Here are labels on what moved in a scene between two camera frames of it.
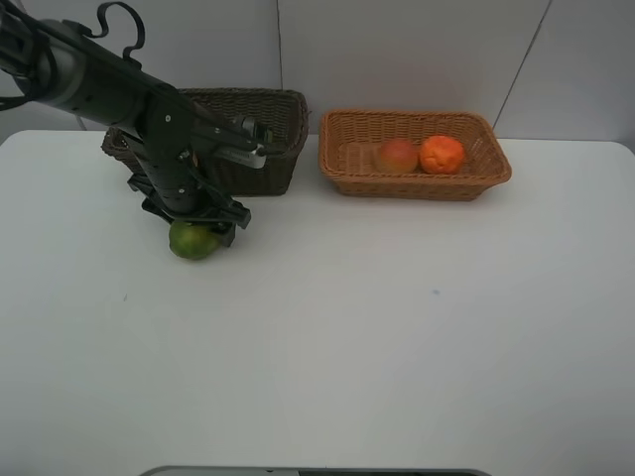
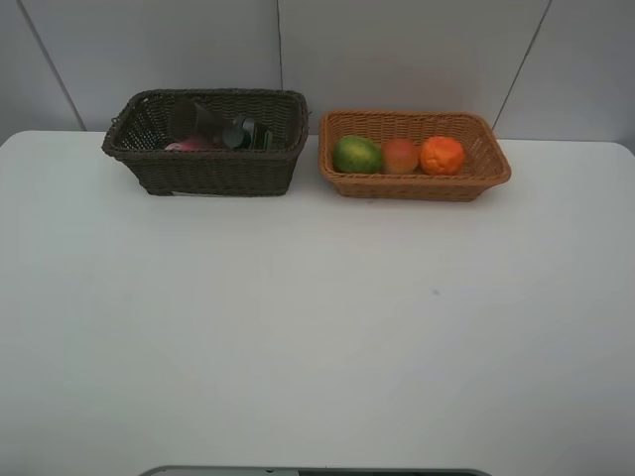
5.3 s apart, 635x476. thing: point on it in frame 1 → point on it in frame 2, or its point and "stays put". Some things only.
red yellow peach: (398, 157) stays put
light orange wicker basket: (349, 141) stays put
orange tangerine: (442, 155) stays put
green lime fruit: (190, 241) → (356, 154)
